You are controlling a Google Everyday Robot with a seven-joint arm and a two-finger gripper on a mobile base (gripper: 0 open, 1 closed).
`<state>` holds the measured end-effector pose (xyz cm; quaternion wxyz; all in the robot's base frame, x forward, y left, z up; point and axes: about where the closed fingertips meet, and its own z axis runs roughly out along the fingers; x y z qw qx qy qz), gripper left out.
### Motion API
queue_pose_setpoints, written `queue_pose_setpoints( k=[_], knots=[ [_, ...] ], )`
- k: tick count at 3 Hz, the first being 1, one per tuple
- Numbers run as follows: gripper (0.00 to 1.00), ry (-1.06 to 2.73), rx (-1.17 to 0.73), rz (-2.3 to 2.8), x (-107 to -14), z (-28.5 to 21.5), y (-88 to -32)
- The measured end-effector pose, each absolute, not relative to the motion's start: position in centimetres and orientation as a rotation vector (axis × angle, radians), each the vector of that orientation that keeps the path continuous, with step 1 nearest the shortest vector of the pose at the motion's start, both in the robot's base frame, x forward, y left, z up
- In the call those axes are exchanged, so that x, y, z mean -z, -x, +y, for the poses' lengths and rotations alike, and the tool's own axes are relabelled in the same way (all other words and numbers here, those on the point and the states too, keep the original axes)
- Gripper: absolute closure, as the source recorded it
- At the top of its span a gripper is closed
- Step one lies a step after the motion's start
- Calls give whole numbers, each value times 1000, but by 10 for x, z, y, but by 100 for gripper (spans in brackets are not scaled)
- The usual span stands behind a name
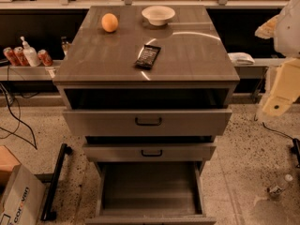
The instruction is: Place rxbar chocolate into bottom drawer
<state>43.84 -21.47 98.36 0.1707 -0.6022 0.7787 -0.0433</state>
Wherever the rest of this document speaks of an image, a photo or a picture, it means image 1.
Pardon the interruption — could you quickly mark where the red soda can middle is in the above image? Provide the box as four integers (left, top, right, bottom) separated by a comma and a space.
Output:
14, 47, 29, 67

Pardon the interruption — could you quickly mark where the bottom grey drawer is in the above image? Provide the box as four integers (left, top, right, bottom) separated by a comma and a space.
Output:
85, 161, 217, 225

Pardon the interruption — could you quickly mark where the clear plastic bottle on floor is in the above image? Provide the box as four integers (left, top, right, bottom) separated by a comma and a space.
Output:
267, 174, 293, 197

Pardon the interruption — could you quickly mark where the cardboard box with print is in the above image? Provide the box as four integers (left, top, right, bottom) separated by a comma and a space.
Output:
0, 146, 45, 225

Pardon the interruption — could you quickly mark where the red soda can left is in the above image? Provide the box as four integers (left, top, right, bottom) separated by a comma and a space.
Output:
3, 47, 20, 66

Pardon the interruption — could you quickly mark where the small glass bottle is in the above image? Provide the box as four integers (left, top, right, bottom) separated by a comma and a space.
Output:
61, 37, 69, 54

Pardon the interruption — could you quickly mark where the black cable left floor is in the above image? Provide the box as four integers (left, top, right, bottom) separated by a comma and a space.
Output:
0, 82, 39, 150

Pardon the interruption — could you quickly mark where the orange fruit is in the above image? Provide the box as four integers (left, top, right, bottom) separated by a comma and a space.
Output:
101, 13, 118, 33

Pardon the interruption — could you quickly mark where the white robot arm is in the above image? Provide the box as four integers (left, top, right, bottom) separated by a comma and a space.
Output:
255, 0, 300, 116

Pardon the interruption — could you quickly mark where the middle grey drawer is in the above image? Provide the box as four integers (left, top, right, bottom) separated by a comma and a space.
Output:
82, 143, 216, 162

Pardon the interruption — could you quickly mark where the white folded cloth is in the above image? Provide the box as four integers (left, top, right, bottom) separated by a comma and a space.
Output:
228, 52, 255, 65

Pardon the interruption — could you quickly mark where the black metal bar stand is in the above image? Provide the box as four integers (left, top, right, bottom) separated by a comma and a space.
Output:
40, 143, 72, 221

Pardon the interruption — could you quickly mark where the grey drawer cabinet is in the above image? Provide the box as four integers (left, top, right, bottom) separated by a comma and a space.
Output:
52, 5, 241, 225

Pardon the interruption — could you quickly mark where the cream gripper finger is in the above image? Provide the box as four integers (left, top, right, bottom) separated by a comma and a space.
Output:
262, 58, 300, 116
255, 15, 278, 39

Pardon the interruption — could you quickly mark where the black cable floor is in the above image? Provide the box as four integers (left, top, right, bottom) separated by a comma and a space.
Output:
253, 103, 300, 167
0, 82, 39, 150

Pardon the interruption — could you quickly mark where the red soda can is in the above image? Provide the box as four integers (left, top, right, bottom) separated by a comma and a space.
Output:
37, 50, 53, 67
3, 47, 20, 66
14, 47, 29, 67

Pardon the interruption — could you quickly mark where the red soda can right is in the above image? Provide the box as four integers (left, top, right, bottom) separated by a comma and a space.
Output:
37, 50, 53, 67

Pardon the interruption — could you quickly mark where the white bowl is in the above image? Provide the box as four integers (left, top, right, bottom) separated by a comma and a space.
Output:
142, 6, 175, 26

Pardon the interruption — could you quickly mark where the black cable right floor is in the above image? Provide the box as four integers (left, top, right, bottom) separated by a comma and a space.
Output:
253, 103, 300, 167

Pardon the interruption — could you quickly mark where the white pump bottle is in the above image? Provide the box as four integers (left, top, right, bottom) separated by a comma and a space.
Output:
21, 37, 40, 67

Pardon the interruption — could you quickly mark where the grey drawer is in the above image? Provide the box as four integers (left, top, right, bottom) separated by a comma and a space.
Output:
82, 143, 216, 162
63, 109, 232, 137
85, 161, 217, 225

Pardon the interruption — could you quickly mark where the top grey drawer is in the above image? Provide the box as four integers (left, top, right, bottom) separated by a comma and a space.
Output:
63, 109, 232, 137

